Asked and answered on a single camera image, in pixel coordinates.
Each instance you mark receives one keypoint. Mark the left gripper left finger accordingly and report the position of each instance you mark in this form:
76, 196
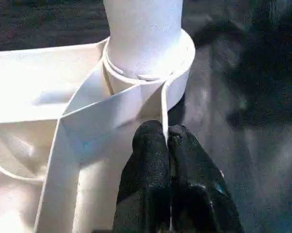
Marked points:
146, 184

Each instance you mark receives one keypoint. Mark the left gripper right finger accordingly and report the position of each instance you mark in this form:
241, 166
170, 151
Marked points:
199, 194

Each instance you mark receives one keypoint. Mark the white plastic table leg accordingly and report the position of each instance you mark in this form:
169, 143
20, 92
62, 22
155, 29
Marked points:
143, 34

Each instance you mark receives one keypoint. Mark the white plastic table top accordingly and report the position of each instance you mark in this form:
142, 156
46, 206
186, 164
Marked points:
29, 87

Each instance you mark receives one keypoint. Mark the black work mat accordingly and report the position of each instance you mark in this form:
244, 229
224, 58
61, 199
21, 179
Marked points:
262, 160

